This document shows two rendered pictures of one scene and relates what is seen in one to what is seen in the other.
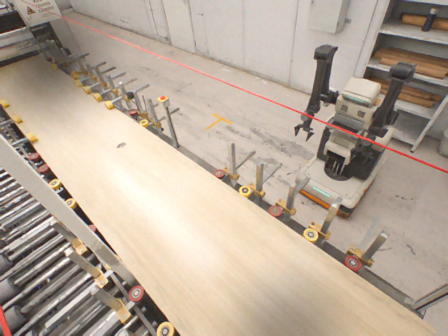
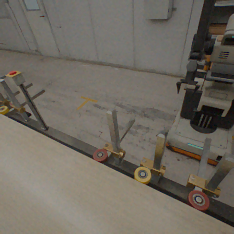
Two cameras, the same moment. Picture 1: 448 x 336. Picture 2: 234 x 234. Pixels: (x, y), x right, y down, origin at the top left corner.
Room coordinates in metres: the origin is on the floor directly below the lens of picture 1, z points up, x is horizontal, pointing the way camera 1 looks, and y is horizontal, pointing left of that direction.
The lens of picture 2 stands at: (0.70, 0.05, 1.61)
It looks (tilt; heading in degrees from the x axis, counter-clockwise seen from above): 43 degrees down; 347
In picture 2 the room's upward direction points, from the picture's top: 8 degrees counter-clockwise
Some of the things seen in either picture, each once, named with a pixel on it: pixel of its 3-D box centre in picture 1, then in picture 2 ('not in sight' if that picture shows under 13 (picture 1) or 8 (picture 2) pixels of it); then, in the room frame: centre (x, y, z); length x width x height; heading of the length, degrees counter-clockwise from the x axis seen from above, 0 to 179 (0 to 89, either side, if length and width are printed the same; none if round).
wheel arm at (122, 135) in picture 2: (237, 166); (119, 139); (1.34, -0.10, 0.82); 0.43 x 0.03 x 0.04; 132
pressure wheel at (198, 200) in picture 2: (275, 215); (195, 203); (0.84, -0.29, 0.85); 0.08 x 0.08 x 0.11
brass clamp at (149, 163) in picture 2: (256, 190); (152, 167); (1.08, -0.21, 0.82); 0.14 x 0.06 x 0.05; 42
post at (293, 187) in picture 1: (289, 207); (210, 185); (0.88, -0.39, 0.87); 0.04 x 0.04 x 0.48; 42
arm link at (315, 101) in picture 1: (318, 82); (205, 19); (1.48, -0.68, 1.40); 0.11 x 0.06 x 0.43; 43
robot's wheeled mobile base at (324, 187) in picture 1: (335, 178); (199, 131); (1.63, -1.17, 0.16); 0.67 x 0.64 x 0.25; 132
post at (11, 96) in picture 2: (155, 119); (16, 104); (1.99, 0.61, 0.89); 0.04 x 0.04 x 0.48; 42
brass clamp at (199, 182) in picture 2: (285, 207); (202, 186); (0.90, -0.38, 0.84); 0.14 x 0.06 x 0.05; 42
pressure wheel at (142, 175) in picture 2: (245, 195); (142, 178); (1.03, -0.12, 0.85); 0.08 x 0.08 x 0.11
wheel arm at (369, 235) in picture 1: (363, 243); not in sight; (0.60, -0.77, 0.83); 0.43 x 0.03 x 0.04; 132
